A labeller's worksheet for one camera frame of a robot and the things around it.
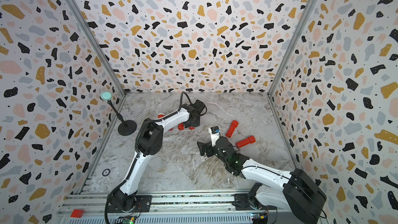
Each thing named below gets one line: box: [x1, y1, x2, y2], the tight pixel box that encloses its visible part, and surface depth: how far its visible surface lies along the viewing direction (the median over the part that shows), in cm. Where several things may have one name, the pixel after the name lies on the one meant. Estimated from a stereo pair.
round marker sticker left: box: [101, 168, 111, 177], surface depth 85 cm
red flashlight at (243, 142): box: [235, 135, 256, 148], surface depth 96 cm
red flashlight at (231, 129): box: [225, 119, 239, 138], surface depth 102 cm
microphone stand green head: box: [100, 91, 138, 136], surface depth 101 cm
